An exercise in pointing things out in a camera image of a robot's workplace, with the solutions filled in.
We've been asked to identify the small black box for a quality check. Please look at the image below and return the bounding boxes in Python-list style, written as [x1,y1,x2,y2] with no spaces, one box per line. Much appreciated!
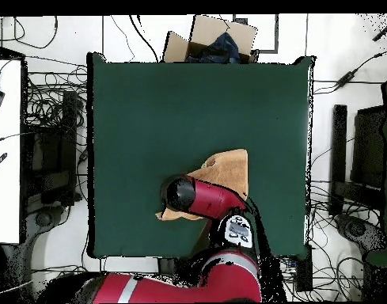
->
[294,246,313,293]

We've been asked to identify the dark blue garment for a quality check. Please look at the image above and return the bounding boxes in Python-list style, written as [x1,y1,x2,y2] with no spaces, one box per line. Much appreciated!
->
[184,32,241,64]

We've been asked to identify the tan terry towel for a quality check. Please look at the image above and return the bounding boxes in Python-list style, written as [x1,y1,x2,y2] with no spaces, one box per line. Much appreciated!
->
[154,148,249,222]

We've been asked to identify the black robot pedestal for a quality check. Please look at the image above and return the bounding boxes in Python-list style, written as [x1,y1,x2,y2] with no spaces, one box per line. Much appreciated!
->
[157,257,177,276]

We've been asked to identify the black rod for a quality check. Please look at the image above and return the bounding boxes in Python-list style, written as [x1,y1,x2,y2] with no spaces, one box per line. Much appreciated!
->
[371,18,387,43]

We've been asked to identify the open cardboard box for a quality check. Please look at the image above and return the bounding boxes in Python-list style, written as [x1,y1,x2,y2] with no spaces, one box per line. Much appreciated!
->
[162,14,260,64]

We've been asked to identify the tangled black cables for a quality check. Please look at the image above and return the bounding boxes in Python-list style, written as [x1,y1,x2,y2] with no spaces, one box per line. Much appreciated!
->
[22,56,89,134]
[306,180,371,302]

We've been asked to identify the black floor equipment lump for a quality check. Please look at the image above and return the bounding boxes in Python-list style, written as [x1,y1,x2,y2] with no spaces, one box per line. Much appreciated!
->
[30,205,65,230]
[334,214,387,255]

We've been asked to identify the white desk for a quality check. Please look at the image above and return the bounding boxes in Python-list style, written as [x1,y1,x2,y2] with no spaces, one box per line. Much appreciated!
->
[0,58,24,245]

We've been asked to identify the dark green table cloth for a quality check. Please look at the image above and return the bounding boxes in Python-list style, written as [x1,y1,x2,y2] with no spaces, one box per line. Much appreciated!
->
[86,51,314,259]

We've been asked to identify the black power adapter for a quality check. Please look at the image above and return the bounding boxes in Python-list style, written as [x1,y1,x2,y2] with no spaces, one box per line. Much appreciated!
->
[334,70,359,91]

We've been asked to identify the black metal stand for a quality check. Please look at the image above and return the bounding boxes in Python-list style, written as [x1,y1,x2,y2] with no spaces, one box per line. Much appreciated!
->
[328,104,387,217]
[23,89,81,208]

